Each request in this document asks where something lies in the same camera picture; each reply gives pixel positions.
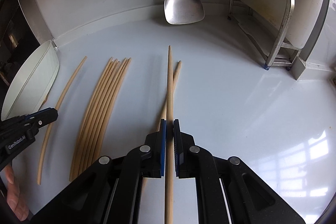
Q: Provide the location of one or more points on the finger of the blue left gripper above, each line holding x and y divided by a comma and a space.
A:
42, 117

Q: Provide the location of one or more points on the steel cutting board rack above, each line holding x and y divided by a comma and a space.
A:
266, 24

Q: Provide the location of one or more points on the white round basin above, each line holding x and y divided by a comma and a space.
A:
32, 83

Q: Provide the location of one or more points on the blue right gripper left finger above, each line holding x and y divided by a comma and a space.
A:
160, 148

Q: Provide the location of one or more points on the steel spatula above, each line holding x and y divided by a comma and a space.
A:
179, 12

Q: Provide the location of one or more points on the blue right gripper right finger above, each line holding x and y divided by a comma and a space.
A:
178, 149

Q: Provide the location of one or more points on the left human hand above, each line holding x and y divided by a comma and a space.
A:
14, 198

